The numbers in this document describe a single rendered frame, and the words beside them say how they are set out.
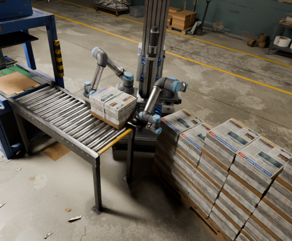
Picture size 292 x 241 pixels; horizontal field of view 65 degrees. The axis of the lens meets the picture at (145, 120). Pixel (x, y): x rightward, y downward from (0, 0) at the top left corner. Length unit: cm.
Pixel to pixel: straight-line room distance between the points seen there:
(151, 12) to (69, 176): 204
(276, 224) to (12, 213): 237
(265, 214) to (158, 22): 202
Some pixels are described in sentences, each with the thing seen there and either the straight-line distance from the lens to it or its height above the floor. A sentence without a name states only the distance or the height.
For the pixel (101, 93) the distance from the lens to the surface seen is 235.
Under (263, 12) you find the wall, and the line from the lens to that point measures 848.
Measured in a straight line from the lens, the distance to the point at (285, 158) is 203.
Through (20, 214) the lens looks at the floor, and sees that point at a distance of 279.
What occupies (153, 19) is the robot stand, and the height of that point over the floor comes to 163.
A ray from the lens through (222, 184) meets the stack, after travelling 213.
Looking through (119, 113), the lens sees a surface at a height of 99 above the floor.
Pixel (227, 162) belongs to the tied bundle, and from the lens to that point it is 198.
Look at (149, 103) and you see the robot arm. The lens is 224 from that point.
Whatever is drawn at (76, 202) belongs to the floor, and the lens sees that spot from 272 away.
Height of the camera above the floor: 224
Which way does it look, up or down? 37 degrees down
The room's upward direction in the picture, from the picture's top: 6 degrees clockwise
